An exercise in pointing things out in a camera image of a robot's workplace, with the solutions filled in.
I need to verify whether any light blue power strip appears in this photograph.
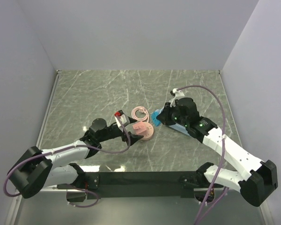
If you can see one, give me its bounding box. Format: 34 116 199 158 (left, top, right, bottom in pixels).
169 124 190 136

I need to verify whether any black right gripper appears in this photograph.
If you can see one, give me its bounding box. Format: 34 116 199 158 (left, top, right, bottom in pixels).
156 102 189 128

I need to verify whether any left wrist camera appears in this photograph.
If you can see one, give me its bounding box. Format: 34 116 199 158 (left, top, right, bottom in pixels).
114 110 130 128

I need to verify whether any pink coiled power cord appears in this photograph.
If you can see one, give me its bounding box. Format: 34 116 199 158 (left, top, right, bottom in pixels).
131 105 151 122

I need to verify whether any blue plug adapter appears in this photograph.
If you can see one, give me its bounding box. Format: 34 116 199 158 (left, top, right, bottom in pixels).
151 108 163 127

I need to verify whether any pink cube socket adapter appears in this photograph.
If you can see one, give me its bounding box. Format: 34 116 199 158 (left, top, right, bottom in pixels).
133 121 147 136

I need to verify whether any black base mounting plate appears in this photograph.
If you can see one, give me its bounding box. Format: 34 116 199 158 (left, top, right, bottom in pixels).
56 171 225 203

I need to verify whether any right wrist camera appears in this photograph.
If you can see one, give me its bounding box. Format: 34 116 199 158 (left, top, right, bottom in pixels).
170 88 185 107

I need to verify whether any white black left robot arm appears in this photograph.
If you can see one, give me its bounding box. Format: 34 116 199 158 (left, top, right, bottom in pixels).
6 114 143 199

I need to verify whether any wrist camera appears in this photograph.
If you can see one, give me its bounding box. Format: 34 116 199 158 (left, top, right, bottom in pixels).
114 110 130 128
170 88 185 107

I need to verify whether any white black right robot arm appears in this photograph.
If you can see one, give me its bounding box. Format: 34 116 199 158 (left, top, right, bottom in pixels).
156 97 278 207

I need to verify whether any pink round power strip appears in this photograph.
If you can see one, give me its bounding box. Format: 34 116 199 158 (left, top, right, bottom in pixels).
138 122 154 141

